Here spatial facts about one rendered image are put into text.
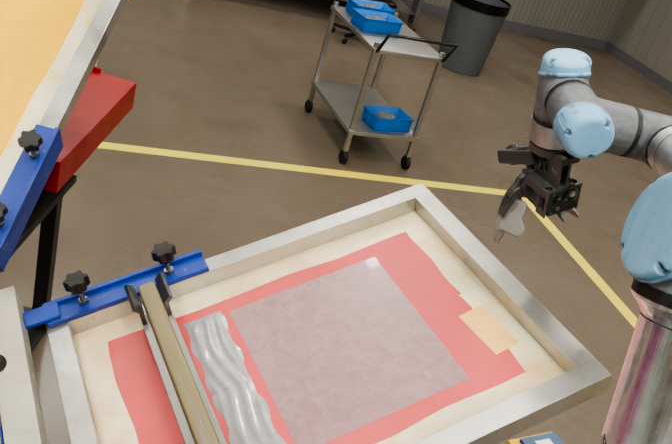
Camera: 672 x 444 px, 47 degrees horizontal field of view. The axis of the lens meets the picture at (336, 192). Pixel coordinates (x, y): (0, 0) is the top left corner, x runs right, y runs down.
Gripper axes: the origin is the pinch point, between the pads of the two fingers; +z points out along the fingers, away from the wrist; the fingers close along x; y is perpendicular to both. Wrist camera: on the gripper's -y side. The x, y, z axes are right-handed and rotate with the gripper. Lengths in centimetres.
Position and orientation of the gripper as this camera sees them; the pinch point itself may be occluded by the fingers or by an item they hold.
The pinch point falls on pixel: (527, 230)
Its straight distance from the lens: 143.1
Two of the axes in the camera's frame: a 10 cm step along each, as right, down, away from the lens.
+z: 0.0, 8.2, 5.7
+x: 9.1, -2.5, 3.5
